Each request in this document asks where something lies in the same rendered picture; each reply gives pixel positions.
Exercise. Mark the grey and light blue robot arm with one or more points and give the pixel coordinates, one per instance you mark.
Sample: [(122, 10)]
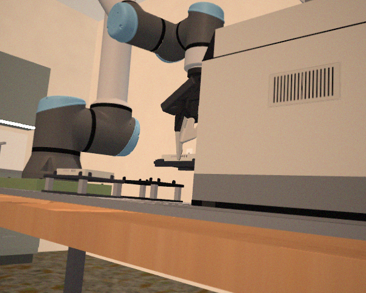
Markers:
[(64, 127)]

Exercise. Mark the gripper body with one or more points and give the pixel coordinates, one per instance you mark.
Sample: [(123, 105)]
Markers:
[(191, 99)]

